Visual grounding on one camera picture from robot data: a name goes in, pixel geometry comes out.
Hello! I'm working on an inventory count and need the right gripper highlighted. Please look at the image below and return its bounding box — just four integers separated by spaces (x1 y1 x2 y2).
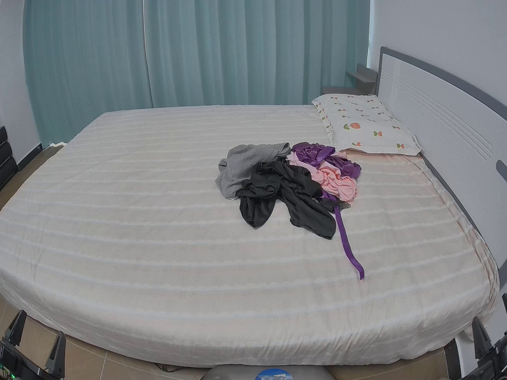
471 292 507 380

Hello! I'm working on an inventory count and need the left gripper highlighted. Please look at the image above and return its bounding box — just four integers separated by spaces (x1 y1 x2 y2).
0 310 67 380

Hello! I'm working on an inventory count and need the black T-shirt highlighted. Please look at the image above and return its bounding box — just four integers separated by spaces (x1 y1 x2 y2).
236 158 337 240

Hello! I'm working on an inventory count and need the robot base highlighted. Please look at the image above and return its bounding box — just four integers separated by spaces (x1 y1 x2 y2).
206 364 329 380

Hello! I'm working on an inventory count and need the bed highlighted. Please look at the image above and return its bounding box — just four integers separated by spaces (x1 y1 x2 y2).
0 46 507 369

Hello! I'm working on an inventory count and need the pile of clothes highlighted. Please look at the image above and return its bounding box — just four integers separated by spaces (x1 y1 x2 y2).
286 142 365 281

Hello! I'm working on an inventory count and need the black chest of drawers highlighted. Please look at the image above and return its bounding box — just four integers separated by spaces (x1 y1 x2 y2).
0 126 20 191

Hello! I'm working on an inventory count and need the white printed pillow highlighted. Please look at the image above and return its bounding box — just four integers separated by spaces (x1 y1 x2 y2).
312 93 424 155

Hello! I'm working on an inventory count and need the grey bedside table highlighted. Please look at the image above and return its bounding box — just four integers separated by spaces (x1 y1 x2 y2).
322 64 378 95

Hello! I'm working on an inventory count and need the grey garment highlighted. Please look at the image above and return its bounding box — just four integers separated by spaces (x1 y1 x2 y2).
215 142 292 202

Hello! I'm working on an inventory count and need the blue-green curtain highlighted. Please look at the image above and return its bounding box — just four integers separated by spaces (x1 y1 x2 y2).
143 0 372 108
24 0 154 147

